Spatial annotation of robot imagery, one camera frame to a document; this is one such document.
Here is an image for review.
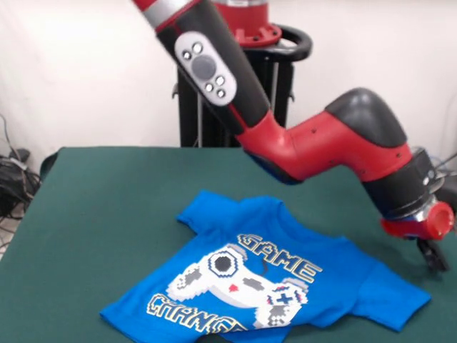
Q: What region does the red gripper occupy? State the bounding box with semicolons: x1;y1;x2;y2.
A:
380;201;456;272

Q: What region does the blue printed t-shirt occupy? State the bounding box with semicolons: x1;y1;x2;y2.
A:
99;189;432;343

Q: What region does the dark green table cloth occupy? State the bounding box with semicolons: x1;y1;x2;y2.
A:
0;146;457;343

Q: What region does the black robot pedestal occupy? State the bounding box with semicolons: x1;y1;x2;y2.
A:
170;23;313;148

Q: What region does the black cable tangle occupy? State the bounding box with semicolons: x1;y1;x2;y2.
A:
0;114;42;251

